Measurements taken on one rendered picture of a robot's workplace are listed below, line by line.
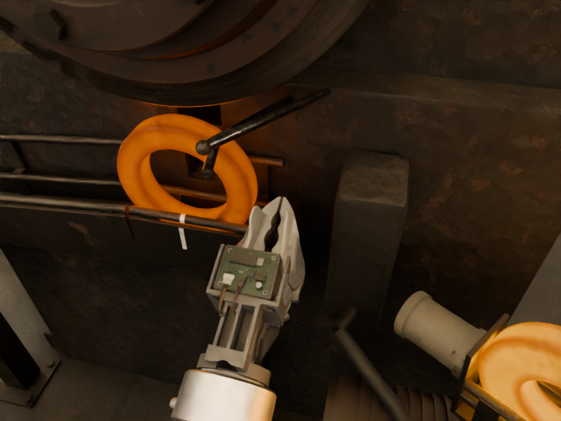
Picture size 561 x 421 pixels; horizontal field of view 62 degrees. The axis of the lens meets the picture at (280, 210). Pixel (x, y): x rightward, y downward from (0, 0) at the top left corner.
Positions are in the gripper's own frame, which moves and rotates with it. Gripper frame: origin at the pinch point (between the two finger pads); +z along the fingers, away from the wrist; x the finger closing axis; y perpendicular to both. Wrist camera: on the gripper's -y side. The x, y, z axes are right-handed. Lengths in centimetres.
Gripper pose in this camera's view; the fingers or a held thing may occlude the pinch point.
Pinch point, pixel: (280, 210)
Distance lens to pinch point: 55.8
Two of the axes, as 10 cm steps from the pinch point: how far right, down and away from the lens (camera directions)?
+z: 2.2, -8.5, 4.7
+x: -9.7, -1.6, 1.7
